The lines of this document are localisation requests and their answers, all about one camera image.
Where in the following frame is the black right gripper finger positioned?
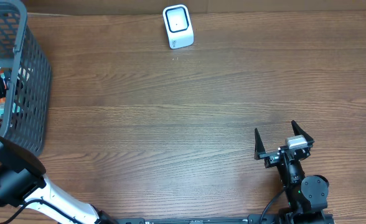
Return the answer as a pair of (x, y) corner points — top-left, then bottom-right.
(291, 120), (314, 143)
(254, 128), (266, 160)

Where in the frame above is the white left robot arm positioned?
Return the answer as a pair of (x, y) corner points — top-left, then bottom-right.
(0, 135), (115, 223)

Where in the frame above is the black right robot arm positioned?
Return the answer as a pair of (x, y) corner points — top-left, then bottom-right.
(248, 120), (335, 224)

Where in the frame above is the white barcode scanner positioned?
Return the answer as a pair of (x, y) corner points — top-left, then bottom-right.
(162, 4), (194, 49)

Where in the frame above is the grey plastic mesh basket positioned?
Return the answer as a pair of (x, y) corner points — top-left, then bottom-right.
(0, 0), (52, 156)

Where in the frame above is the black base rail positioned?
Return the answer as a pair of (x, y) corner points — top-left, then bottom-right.
(114, 213), (335, 224)

